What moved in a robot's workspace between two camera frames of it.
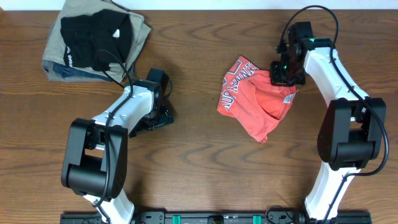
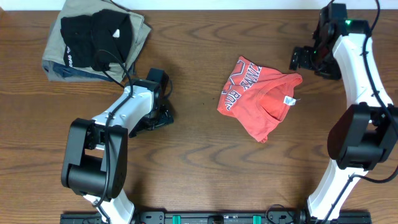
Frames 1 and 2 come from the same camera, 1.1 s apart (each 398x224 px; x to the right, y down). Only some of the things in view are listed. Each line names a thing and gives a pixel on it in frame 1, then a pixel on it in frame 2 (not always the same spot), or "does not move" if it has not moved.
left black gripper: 165,115 does not move
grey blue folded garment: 55,71 does not move
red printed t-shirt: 249,99 does not move
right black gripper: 282,78 → 300,58
